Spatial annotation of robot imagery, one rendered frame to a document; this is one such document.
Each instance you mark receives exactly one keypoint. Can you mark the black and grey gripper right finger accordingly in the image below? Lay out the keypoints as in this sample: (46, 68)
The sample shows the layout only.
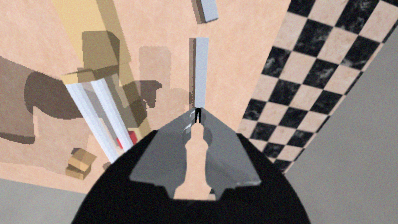
(232, 161)

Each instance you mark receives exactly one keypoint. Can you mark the brown wooden cube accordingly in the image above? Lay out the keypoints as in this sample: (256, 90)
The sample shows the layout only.
(82, 159)
(74, 172)

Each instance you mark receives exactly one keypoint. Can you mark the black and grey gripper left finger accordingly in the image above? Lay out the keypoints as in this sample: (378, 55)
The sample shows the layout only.
(160, 158)

